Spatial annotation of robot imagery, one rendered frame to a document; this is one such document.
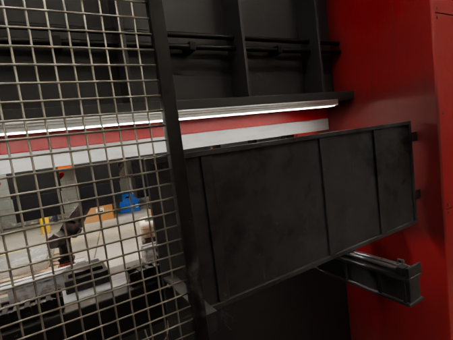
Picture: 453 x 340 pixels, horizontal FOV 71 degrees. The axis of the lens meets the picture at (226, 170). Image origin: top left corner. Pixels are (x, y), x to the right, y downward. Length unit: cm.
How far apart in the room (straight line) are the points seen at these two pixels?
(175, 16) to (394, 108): 102
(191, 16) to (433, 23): 95
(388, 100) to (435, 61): 24
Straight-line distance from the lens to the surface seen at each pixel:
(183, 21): 140
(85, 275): 105
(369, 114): 171
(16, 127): 105
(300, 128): 172
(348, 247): 127
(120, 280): 105
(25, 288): 133
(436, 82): 156
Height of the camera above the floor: 137
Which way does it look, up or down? 6 degrees down
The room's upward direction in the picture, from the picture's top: 7 degrees counter-clockwise
